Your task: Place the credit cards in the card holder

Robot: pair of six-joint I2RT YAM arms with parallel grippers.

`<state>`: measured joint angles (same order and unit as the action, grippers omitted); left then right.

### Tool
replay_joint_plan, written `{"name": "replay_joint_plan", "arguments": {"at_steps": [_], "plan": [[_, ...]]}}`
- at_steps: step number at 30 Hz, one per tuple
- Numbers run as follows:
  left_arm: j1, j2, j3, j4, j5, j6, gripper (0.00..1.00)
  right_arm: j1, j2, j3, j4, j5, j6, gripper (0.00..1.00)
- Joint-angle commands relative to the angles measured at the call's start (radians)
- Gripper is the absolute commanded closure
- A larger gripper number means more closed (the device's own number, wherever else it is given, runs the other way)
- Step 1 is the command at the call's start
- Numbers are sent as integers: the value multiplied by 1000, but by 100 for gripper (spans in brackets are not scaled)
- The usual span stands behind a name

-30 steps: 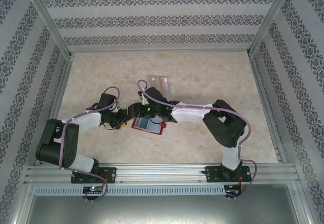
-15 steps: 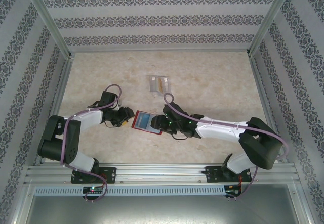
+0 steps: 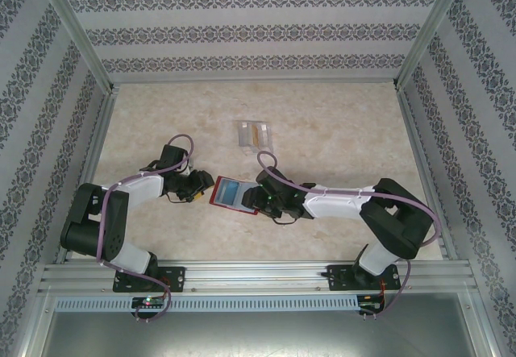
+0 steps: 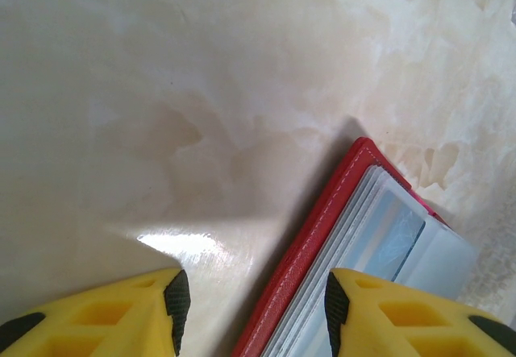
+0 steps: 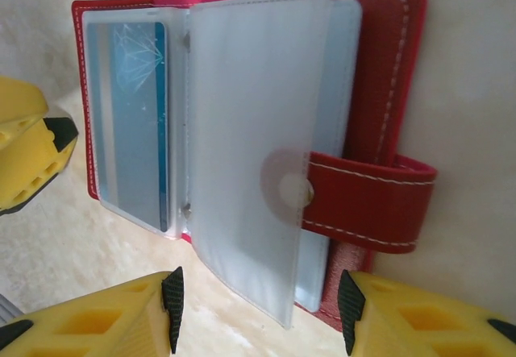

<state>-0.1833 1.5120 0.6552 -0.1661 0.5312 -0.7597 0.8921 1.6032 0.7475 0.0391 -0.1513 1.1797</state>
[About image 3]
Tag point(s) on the controller board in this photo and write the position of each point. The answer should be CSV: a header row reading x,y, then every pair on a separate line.
x,y
371,305
149,302

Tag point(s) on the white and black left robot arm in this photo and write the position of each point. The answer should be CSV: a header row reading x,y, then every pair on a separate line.
x,y
90,228

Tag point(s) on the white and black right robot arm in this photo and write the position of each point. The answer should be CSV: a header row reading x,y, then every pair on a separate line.
x,y
403,228

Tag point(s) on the light blue credit card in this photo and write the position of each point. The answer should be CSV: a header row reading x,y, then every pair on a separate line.
x,y
230,191

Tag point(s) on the red leather card holder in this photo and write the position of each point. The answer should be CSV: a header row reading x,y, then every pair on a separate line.
x,y
215,196

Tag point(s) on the grey metal panel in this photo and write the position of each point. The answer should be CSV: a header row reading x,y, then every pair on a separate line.
x,y
258,337

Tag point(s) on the aluminium frame post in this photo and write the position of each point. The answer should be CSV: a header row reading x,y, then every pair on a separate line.
x,y
76,30
429,30

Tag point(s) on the aluminium mounting rail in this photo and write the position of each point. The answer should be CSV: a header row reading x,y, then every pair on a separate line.
x,y
258,276

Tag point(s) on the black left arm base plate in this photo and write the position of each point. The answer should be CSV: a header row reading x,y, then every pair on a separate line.
x,y
173,278

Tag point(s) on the left controller board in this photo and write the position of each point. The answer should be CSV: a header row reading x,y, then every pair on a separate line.
x,y
149,302

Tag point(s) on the clear plastic card box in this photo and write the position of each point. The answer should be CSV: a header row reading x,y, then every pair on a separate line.
x,y
246,137

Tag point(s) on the right controller board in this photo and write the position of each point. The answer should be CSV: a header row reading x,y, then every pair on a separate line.
x,y
371,305

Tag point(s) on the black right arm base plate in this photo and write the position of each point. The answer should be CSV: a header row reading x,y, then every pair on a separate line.
x,y
340,278

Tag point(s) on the aluminium side rail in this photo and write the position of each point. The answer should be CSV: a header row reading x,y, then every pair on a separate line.
x,y
101,131

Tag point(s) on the stack of credit cards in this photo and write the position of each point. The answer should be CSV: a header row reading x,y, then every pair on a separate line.
x,y
255,134

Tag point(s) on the aluminium back rail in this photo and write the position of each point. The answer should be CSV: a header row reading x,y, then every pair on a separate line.
x,y
262,80

